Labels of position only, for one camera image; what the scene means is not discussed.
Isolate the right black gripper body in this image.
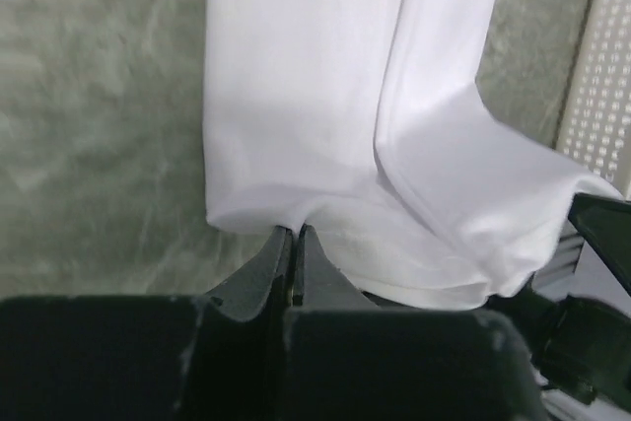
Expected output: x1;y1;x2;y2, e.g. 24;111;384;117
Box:
517;275;631;410

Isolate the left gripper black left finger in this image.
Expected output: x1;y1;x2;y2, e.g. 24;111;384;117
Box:
1;228;293;420

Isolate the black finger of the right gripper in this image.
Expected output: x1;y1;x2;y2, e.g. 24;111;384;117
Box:
568;193;631;293

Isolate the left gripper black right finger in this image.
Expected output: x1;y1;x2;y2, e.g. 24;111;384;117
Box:
288;227;547;420

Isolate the white t shirt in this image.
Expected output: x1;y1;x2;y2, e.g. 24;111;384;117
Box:
203;0;618;311

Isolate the white perforated plastic basket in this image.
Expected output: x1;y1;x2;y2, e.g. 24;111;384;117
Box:
556;0;630;196

